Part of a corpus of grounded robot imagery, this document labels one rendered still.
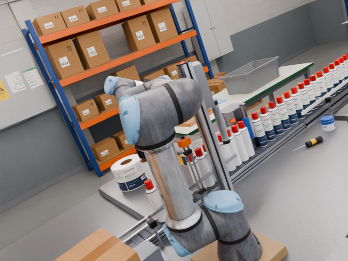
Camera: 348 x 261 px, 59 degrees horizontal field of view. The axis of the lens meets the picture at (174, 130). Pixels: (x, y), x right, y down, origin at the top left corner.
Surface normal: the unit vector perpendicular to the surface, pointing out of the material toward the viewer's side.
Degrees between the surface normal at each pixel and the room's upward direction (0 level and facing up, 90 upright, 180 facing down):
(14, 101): 90
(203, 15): 90
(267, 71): 95
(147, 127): 102
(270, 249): 1
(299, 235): 0
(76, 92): 90
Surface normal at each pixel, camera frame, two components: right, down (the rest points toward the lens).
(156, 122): 0.33, 0.33
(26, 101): 0.52, 0.07
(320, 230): -0.34, -0.90
